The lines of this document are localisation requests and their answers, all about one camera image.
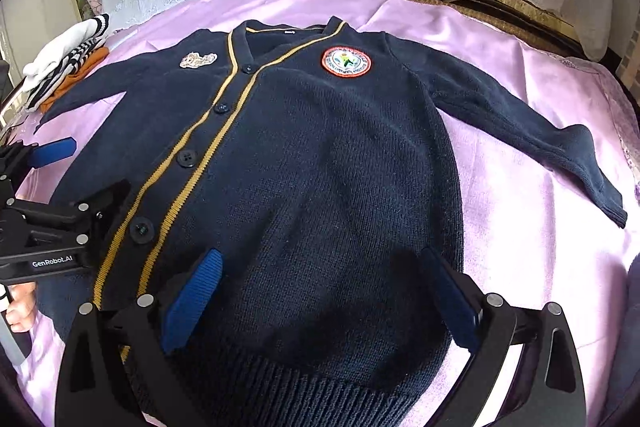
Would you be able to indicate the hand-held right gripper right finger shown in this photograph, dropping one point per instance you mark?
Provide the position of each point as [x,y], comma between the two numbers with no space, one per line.
[452,302]

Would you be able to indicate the person's left hand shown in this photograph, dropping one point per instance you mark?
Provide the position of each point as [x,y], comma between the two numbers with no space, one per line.
[22,312]

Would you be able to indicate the brown woven mat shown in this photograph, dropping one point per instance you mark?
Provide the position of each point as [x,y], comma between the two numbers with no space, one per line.
[500,7]

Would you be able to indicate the lilac floral cloth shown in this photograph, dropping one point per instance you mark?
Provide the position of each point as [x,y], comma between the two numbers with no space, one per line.
[615,107]

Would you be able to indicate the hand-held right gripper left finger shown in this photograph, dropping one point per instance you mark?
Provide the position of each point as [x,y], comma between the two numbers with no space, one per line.
[192,297]

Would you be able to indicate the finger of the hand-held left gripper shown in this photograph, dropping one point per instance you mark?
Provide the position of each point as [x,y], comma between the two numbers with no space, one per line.
[107,202]
[52,152]

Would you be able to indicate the black white striped garment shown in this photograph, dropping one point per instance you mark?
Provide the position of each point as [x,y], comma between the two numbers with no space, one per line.
[45,89]

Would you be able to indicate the navy knit cardigan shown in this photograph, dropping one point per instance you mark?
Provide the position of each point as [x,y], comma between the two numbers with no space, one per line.
[325,182]

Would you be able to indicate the pink bedsheet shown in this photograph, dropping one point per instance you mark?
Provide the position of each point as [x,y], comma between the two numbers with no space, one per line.
[500,57]

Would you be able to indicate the orange garment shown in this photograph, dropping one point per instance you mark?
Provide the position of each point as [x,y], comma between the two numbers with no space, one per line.
[92,57]

